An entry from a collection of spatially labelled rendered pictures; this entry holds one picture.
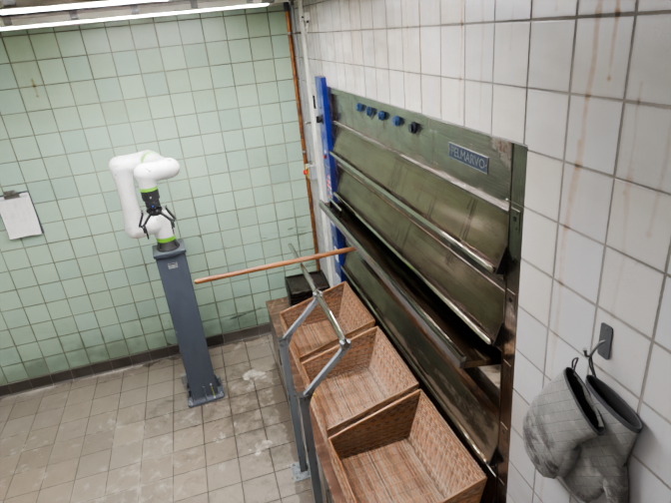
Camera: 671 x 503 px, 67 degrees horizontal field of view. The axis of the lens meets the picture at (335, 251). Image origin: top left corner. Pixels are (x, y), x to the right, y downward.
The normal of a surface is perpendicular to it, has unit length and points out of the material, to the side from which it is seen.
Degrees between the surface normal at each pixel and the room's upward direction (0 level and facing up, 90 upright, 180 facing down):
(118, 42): 90
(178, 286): 90
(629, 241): 90
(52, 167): 90
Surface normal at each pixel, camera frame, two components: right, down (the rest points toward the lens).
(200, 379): 0.35, 0.36
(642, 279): -0.96, 0.20
